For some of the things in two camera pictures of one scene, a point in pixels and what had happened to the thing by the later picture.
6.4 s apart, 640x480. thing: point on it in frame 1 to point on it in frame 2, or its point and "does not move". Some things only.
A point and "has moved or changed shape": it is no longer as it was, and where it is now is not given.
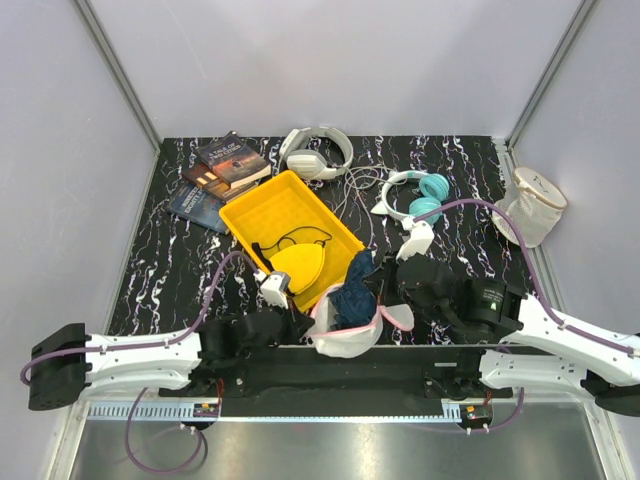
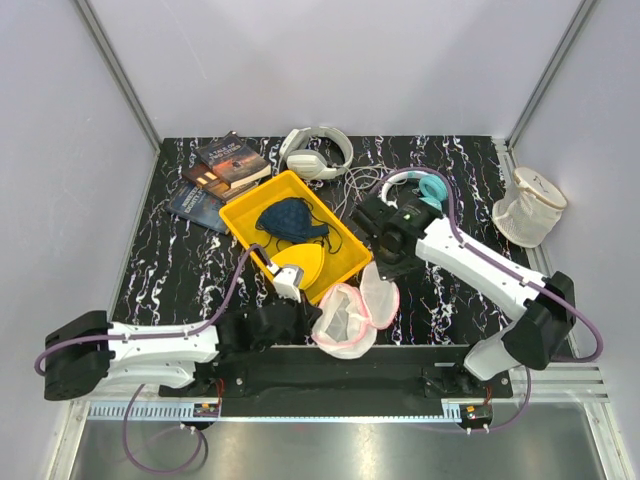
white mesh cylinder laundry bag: x=535 y=205 does not move
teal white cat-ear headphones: x=434 y=190 does not move
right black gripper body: x=440 y=316 to x=388 y=264
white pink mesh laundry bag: x=338 y=343 has moved or changed shape
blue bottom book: x=197 y=204 does not move
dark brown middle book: x=203 y=177 does not move
